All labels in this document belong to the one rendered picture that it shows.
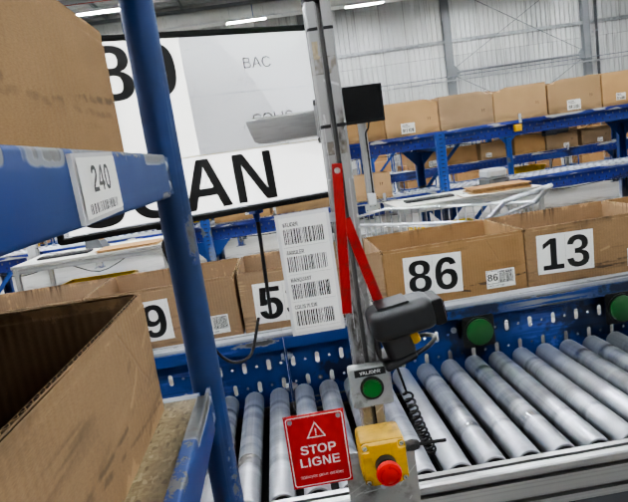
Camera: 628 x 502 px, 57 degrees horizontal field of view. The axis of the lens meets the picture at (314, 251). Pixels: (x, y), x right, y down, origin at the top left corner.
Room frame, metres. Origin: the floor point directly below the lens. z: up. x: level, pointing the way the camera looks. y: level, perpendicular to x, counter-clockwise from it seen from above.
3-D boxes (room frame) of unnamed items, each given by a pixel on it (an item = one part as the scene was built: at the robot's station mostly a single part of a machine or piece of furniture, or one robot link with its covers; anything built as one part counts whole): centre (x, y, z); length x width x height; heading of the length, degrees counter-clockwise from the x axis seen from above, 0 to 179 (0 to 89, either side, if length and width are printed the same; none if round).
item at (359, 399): (0.88, -0.06, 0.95); 0.07 x 0.03 x 0.07; 93
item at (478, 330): (1.44, -0.40, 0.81); 0.07 x 0.01 x 0.07; 93
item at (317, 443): (0.89, 0.01, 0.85); 0.16 x 0.01 x 0.13; 93
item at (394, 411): (1.19, -0.13, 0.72); 0.52 x 0.05 x 0.05; 3
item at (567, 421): (1.21, -0.45, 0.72); 0.52 x 0.05 x 0.05; 3
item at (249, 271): (1.64, 0.02, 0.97); 0.39 x 0.29 x 0.17; 93
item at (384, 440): (0.86, -0.10, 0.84); 0.15 x 0.09 x 0.07; 93
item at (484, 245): (1.66, -0.36, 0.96); 0.39 x 0.29 x 0.17; 93
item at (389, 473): (0.81, -0.06, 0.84); 0.04 x 0.04 x 0.04; 3
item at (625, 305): (1.46, -0.79, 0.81); 0.07 x 0.01 x 0.07; 93
